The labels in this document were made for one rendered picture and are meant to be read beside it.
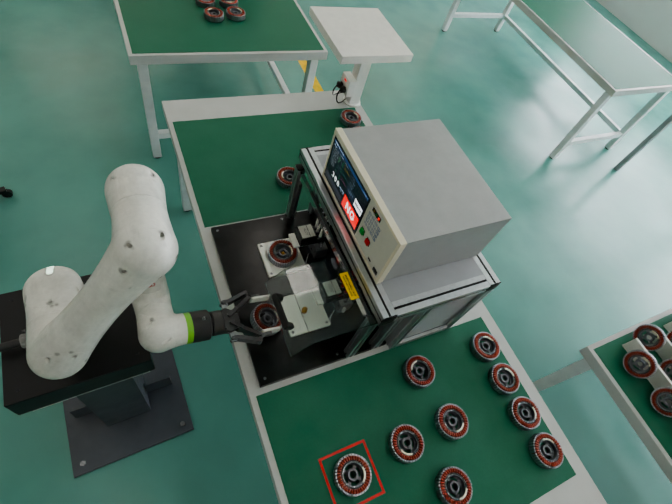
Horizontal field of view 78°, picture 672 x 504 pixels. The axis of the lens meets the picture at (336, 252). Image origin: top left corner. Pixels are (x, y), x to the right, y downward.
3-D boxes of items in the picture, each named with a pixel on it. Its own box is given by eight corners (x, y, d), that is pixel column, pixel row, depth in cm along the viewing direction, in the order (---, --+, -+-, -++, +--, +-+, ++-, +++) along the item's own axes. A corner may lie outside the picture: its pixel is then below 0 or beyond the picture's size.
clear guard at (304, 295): (290, 356, 115) (293, 349, 110) (264, 283, 125) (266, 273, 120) (390, 324, 127) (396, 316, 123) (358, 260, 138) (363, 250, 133)
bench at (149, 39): (149, 163, 266) (128, 55, 206) (109, 5, 348) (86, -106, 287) (307, 145, 310) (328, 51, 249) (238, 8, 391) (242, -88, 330)
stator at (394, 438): (390, 421, 137) (394, 418, 134) (422, 431, 137) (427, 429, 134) (384, 457, 130) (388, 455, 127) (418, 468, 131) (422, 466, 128)
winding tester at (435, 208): (376, 284, 121) (400, 245, 104) (321, 175, 140) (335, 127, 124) (477, 256, 136) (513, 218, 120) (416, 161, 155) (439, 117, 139)
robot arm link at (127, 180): (103, 195, 82) (168, 189, 87) (97, 153, 88) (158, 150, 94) (115, 252, 95) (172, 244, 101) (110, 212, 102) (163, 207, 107)
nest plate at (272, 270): (269, 278, 153) (269, 276, 152) (257, 245, 160) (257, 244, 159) (306, 269, 159) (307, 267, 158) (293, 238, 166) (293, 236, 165)
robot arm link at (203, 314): (196, 333, 117) (189, 305, 121) (189, 350, 125) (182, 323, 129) (217, 329, 120) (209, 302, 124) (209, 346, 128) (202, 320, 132)
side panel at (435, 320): (389, 349, 151) (424, 311, 125) (385, 341, 152) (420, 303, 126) (449, 328, 162) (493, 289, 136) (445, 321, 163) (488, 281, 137)
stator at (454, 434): (427, 420, 140) (431, 418, 137) (446, 398, 145) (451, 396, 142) (451, 448, 136) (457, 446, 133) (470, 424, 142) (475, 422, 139)
